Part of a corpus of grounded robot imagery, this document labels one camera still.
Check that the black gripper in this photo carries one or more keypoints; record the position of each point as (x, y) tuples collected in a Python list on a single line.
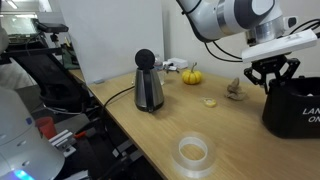
[(271, 65)]

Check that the black fabric bin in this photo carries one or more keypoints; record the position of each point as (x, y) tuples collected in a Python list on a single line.
[(292, 108)]

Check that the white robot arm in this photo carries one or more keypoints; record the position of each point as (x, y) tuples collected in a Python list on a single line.
[(261, 20)]

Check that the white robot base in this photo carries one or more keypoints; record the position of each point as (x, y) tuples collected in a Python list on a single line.
[(25, 154)]

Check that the small yellow tape roll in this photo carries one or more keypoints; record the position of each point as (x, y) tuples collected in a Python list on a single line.
[(209, 102)]

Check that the large clear tape roll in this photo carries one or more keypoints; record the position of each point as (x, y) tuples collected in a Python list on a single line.
[(193, 155)]

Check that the small yellow pumpkin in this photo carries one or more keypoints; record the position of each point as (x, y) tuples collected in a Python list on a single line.
[(192, 76)]

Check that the white power adapter box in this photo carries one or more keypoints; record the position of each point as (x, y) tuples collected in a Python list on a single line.
[(179, 63)]

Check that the clear glass jar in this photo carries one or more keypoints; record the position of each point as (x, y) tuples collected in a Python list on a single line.
[(158, 65)]

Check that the stainless steel electric kettle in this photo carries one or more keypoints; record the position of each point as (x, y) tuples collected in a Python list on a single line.
[(148, 94)]

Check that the black foam ball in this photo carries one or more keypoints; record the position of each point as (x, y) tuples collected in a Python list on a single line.
[(144, 59)]

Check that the white partition board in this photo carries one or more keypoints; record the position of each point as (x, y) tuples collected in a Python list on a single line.
[(107, 34)]

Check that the red cup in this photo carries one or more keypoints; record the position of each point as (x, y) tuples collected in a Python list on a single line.
[(46, 126)]

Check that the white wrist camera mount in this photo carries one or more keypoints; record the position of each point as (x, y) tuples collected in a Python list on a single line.
[(290, 43)]

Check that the aluminium extrusion bracket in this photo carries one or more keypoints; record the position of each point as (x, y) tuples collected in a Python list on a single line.
[(64, 142)]

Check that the black camera on stand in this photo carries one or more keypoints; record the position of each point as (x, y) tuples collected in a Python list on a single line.
[(53, 28)]

